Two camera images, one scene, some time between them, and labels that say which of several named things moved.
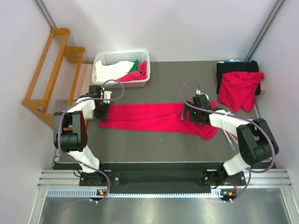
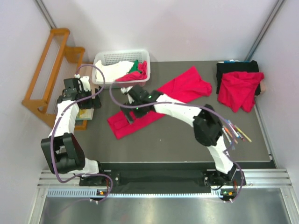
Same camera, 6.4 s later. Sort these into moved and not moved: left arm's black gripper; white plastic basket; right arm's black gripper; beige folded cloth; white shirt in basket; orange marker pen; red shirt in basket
Moved: right arm's black gripper; left arm's black gripper
Not moved: red shirt in basket; beige folded cloth; white plastic basket; orange marker pen; white shirt in basket
